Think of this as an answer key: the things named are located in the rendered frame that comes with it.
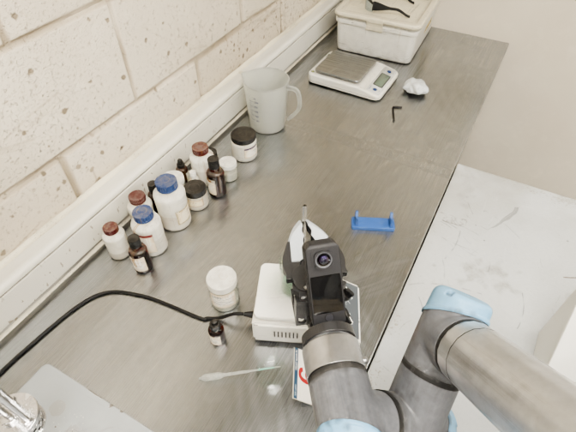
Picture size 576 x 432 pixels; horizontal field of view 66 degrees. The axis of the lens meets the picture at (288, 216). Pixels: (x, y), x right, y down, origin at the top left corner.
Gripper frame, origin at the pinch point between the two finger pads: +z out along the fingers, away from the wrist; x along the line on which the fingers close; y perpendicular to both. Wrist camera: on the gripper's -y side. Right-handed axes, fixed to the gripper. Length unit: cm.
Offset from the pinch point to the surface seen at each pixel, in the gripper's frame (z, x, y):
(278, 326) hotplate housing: -6.2, -5.4, 19.4
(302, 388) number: -16.4, -2.7, 23.2
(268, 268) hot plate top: 5.0, -5.8, 16.9
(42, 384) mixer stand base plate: -8, -48, 25
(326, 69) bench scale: 85, 22, 19
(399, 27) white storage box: 93, 48, 10
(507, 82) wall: 101, 101, 39
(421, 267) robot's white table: 7.1, 27.5, 25.7
